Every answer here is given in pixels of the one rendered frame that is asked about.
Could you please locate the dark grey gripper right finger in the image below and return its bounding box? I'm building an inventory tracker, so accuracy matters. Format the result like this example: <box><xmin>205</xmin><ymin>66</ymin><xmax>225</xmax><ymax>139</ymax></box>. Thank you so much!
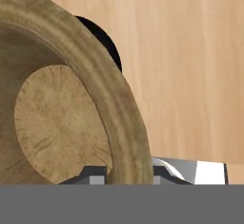
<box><xmin>152</xmin><ymin>165</ymin><xmax>193</xmax><ymax>186</ymax></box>

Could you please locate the white and grey box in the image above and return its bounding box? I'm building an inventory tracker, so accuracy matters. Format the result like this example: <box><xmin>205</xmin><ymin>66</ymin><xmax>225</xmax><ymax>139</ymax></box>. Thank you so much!
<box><xmin>152</xmin><ymin>156</ymin><xmax>230</xmax><ymax>186</ymax></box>

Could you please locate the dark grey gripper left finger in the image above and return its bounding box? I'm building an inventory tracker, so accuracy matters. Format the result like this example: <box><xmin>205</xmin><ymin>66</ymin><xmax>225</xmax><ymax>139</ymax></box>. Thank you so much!
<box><xmin>58</xmin><ymin>165</ymin><xmax>108</xmax><ymax>186</ymax></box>

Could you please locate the large brown wooden bowl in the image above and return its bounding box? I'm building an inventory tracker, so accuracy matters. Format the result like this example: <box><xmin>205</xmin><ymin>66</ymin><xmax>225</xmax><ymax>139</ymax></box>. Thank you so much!
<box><xmin>0</xmin><ymin>0</ymin><xmax>154</xmax><ymax>186</ymax></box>

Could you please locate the small black bowl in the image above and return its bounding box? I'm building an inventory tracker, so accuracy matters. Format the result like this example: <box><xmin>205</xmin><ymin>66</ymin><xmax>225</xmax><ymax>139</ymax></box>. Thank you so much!
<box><xmin>75</xmin><ymin>15</ymin><xmax>124</xmax><ymax>73</ymax></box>

